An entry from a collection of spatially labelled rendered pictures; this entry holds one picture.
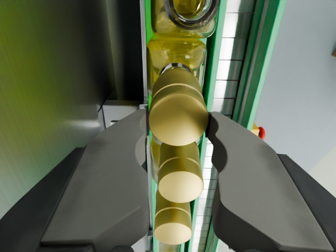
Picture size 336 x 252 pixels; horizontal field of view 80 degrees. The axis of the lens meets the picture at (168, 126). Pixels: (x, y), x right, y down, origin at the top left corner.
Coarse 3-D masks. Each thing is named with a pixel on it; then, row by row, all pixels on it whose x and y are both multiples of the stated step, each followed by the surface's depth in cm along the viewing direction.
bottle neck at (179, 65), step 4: (168, 64) 17; (172, 64) 16; (176, 64) 16; (180, 64) 16; (184, 64) 17; (164, 68) 17; (168, 68) 16; (172, 68) 15; (176, 68) 15; (180, 68) 15; (184, 68) 16; (188, 68) 17; (160, 72) 17
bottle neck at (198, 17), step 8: (168, 0) 10; (200, 0) 14; (208, 0) 11; (216, 0) 10; (168, 8) 11; (200, 8) 13; (208, 8) 11; (216, 8) 11; (168, 16) 11; (176, 16) 11; (184, 16) 13; (192, 16) 13; (200, 16) 11; (208, 16) 11; (176, 24) 11; (184, 24) 11; (192, 24) 11; (200, 24) 11
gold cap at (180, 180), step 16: (192, 144) 17; (160, 160) 16; (176, 160) 15; (192, 160) 15; (160, 176) 14; (176, 176) 14; (192, 176) 14; (160, 192) 15; (176, 192) 15; (192, 192) 15
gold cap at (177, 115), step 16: (160, 80) 13; (176, 80) 12; (192, 80) 13; (160, 96) 11; (176, 96) 10; (192, 96) 10; (160, 112) 11; (176, 112) 11; (192, 112) 11; (160, 128) 11; (176, 128) 11; (192, 128) 11; (176, 144) 12
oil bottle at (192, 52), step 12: (156, 36) 20; (156, 48) 17; (168, 48) 17; (180, 48) 17; (192, 48) 17; (204, 48) 18; (156, 60) 17; (168, 60) 17; (180, 60) 17; (192, 60) 17; (204, 60) 18; (156, 72) 18; (192, 72) 17
